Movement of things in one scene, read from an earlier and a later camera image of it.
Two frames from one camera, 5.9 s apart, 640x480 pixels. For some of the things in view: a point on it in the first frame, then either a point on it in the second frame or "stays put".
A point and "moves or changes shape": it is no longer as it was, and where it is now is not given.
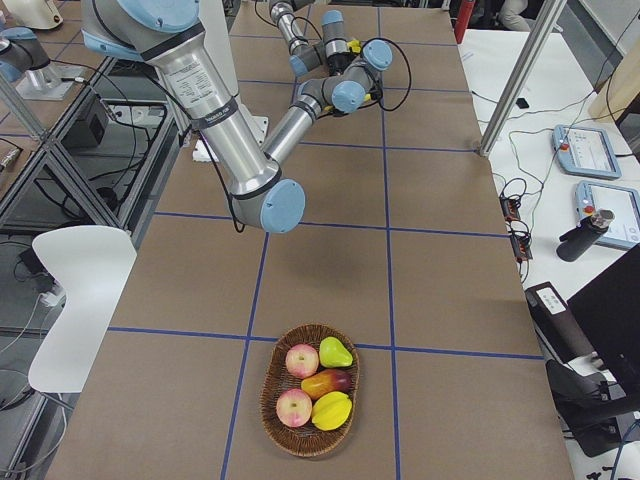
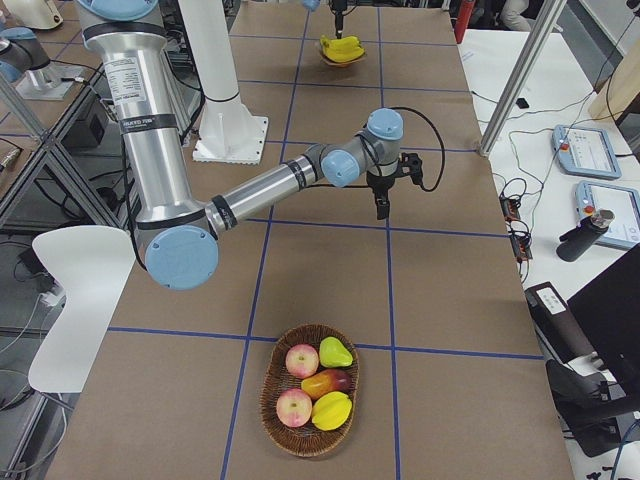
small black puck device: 522,104 stays put
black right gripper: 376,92 → 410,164
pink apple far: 301,360 stays put
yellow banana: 355,46 moves or changes shape
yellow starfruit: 331,411 stays put
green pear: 332,353 stays put
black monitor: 608,309 stays put
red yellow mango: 319,383 stays put
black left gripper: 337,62 → 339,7
